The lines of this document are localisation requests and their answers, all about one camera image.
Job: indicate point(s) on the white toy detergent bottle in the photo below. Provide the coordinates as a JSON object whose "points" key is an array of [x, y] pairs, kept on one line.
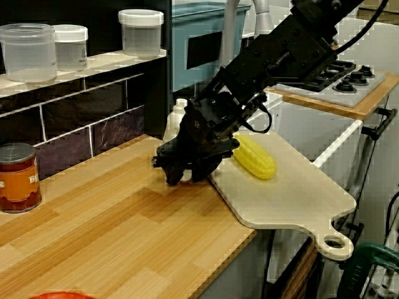
{"points": [[174, 121]]}

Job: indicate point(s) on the red soup can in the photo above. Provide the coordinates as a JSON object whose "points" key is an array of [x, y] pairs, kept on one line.
{"points": [[18, 180]]}

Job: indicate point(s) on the pale wooden cutting board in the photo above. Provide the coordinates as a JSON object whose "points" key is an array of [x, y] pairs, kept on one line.
{"points": [[280, 199]]}

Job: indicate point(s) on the yellow toy corn cob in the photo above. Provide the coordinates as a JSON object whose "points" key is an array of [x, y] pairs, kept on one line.
{"points": [[258, 162]]}

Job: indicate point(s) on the clear jar white lid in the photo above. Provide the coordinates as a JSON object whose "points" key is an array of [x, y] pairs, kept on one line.
{"points": [[71, 46], [141, 34]]}

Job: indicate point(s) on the large clear plastic jar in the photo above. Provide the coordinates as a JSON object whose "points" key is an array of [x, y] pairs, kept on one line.
{"points": [[28, 53]]}

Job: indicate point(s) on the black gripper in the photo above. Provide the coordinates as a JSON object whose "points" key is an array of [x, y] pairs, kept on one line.
{"points": [[205, 130]]}

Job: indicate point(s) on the grey toy stove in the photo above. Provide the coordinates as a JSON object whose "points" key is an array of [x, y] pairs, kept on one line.
{"points": [[358, 93]]}

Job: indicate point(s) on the grey toy faucet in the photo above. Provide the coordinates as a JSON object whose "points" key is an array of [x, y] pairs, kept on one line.
{"points": [[230, 31]]}

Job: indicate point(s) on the beige tiled shelf ledge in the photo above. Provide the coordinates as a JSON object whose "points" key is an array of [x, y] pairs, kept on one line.
{"points": [[93, 67]]}

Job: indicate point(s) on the white toy sink unit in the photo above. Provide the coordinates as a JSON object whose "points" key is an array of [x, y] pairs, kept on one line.
{"points": [[296, 124]]}

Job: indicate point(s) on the red plate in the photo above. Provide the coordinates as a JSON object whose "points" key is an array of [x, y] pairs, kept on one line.
{"points": [[59, 295]]}

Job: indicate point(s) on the teal plastic bin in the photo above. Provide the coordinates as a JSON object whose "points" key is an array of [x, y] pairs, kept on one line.
{"points": [[180, 62]]}

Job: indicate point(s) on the green clamp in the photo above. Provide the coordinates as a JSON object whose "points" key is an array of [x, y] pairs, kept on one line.
{"points": [[368, 252]]}

